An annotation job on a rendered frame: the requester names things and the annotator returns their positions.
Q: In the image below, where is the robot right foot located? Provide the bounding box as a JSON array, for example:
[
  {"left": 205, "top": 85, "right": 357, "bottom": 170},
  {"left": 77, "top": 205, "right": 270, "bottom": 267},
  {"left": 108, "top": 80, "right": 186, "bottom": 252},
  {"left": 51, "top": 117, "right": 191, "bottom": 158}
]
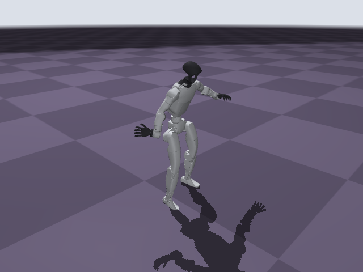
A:
[{"left": 163, "top": 196, "right": 179, "bottom": 210}]

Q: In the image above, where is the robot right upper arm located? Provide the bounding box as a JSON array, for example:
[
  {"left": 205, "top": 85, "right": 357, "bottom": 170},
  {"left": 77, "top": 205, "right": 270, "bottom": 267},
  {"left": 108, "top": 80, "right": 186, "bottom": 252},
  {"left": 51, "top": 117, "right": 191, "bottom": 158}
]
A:
[{"left": 156, "top": 87, "right": 180, "bottom": 120}]

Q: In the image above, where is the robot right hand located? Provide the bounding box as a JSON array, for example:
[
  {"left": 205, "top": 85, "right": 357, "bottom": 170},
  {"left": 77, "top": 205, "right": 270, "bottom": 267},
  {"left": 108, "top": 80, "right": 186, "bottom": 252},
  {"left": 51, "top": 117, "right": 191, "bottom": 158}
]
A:
[{"left": 134, "top": 124, "right": 153, "bottom": 137}]

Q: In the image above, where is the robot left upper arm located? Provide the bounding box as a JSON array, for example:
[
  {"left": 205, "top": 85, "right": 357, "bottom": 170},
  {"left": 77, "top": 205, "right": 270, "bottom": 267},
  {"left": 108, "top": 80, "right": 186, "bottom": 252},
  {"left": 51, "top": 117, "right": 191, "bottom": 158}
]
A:
[{"left": 195, "top": 80, "right": 210, "bottom": 95}]

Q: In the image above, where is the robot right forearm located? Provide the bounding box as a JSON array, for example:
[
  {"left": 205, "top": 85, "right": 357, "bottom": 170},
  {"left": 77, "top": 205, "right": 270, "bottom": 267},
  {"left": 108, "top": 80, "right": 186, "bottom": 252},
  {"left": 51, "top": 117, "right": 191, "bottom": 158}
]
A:
[{"left": 152, "top": 113, "right": 164, "bottom": 138}]

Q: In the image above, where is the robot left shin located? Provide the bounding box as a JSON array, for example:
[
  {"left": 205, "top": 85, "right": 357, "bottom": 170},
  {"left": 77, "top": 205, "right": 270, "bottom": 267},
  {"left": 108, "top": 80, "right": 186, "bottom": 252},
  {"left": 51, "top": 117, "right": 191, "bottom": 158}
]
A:
[{"left": 184, "top": 156, "right": 196, "bottom": 180}]

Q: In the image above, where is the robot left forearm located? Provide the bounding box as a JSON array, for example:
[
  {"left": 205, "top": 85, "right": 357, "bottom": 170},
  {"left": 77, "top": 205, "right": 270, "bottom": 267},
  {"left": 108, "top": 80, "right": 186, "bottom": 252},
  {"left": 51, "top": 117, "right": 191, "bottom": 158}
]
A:
[{"left": 204, "top": 86, "right": 220, "bottom": 100}]

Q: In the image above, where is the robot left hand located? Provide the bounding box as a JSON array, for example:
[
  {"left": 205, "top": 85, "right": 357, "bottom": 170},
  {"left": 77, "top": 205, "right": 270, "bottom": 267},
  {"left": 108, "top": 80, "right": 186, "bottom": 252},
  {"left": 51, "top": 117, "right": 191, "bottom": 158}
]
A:
[{"left": 217, "top": 93, "right": 231, "bottom": 101}]

